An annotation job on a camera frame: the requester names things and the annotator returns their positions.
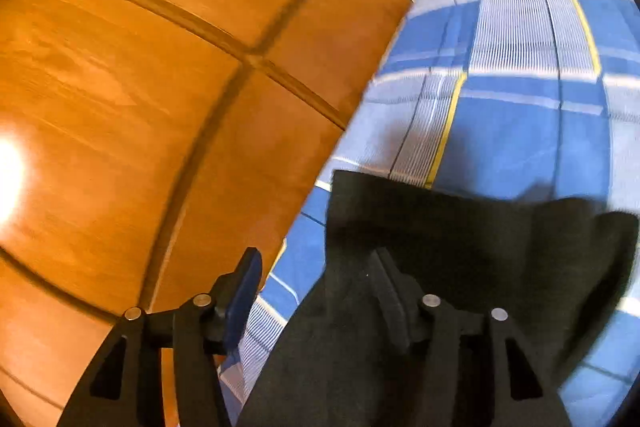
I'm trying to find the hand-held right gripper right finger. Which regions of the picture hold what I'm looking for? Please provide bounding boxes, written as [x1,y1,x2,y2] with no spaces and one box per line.
[369,248,573,427]

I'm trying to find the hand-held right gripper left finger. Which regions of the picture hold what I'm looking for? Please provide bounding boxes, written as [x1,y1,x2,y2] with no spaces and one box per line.
[56,247,264,427]

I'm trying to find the black pants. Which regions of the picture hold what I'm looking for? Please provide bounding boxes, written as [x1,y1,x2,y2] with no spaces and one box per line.
[235,169,640,427]

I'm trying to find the wooden wardrobe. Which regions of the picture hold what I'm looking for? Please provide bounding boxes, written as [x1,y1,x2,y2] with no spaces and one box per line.
[0,0,418,427]

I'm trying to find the blue checked bed sheet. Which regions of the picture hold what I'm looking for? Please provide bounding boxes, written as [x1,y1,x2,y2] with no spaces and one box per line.
[219,0,640,427]

